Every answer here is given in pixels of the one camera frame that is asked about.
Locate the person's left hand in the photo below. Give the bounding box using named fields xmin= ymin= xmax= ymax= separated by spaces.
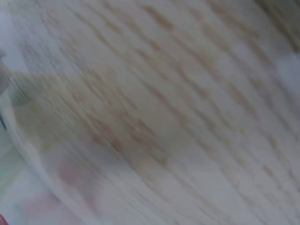
xmin=0 ymin=48 xmax=8 ymax=95

